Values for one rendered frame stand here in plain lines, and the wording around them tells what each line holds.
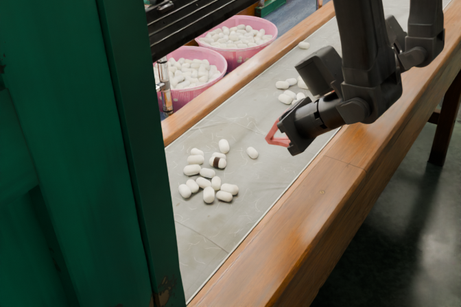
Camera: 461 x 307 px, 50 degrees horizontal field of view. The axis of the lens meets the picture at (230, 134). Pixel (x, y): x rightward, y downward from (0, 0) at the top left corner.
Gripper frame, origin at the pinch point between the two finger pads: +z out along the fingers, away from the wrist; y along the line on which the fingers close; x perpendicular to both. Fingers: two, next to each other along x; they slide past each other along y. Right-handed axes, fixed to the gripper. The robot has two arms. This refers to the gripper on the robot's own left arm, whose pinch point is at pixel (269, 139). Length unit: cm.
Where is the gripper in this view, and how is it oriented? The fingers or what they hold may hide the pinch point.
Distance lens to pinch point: 92.6
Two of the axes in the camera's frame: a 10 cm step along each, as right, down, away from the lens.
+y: -5.6, 4.9, -6.7
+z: -6.1, 3.1, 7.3
